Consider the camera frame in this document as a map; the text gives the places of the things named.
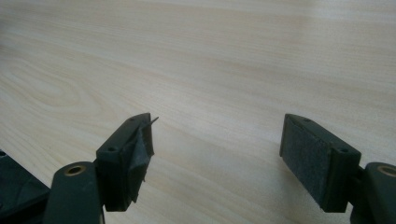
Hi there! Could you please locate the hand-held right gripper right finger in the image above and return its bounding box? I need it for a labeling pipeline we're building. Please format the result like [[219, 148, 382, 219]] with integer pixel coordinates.
[[278, 113, 362, 214]]

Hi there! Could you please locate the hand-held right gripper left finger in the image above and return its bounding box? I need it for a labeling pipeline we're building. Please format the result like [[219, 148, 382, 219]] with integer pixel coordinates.
[[93, 112, 160, 213]]

